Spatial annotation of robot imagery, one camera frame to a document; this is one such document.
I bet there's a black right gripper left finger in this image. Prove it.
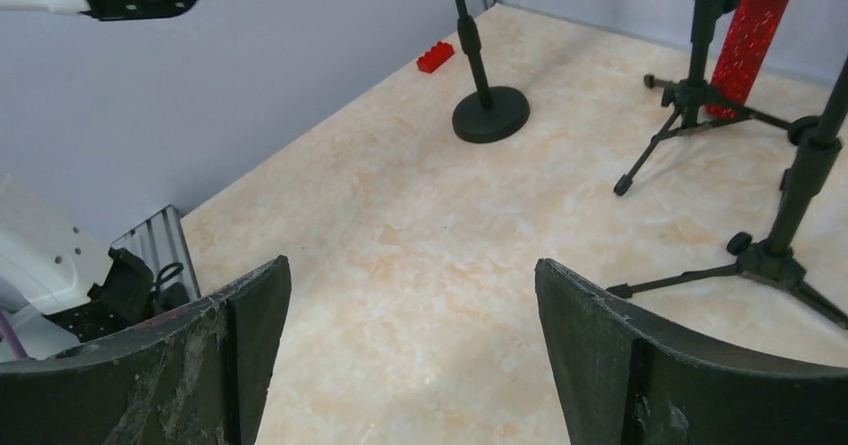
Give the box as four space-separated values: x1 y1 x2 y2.
1 256 292 444

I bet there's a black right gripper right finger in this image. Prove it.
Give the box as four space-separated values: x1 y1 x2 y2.
534 259 847 444

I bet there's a black tripod mic stand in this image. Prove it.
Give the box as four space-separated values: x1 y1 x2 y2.
606 66 847 329

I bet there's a shock mount tripod stand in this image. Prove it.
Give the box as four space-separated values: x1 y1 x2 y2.
613 0 813 196

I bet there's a round base mic stand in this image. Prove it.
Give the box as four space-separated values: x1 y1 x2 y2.
452 0 530 144

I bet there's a red glitter microphone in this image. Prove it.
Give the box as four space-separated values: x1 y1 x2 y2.
711 0 790 104

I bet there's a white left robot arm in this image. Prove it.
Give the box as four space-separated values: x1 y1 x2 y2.
1 0 200 362

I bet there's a small red block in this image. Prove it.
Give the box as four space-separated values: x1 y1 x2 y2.
416 41 455 74

